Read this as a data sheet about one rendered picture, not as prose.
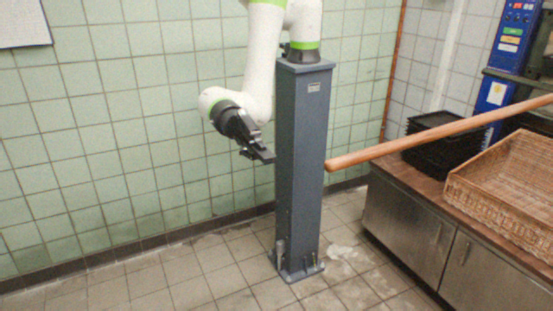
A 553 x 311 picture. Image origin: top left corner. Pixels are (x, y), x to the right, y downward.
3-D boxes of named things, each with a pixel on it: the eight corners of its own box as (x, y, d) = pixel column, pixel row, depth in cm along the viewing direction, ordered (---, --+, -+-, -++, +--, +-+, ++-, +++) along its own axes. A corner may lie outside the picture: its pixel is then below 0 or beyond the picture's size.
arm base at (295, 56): (269, 53, 166) (269, 40, 163) (296, 50, 172) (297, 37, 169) (297, 66, 145) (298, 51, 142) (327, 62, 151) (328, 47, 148)
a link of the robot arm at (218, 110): (207, 133, 99) (205, 102, 95) (246, 125, 104) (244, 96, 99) (214, 142, 94) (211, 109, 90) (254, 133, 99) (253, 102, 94)
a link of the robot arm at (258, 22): (242, 7, 110) (258, 0, 100) (274, 16, 116) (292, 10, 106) (228, 123, 115) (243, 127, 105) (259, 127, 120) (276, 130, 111)
